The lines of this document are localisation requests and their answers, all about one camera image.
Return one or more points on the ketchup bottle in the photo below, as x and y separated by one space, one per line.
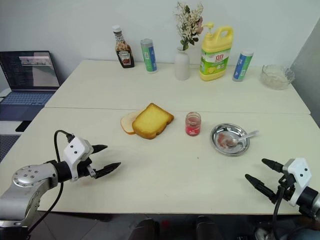
123 53

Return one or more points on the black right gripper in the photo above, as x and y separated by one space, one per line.
286 187

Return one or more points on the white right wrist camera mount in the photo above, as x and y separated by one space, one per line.
300 172

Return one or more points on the grey canister blue green label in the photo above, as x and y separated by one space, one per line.
149 56
242 66

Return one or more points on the pale bread slice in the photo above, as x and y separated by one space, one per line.
126 123

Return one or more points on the metal spoon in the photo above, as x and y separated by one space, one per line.
246 137

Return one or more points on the dried flower bouquet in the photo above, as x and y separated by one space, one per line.
187 22

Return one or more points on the dark grey perforated panel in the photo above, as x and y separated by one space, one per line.
7 147

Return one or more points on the clear glass bowl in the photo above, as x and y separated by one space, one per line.
276 77

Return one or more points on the white ceramic vase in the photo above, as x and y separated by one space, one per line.
182 66

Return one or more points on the golden toast slice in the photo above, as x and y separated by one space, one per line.
152 122

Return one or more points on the yellow detergent pump bottle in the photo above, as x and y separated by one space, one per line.
216 60

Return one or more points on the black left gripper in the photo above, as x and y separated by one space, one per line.
86 168

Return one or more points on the small glass jam jar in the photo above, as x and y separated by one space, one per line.
193 126

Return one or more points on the open laptop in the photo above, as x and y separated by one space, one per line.
27 72

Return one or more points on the round metal plate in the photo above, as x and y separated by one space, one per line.
230 150

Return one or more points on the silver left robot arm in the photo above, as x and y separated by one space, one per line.
27 185

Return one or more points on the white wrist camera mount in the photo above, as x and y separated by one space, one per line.
76 150
300 172

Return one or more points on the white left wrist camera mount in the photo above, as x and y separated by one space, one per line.
76 150

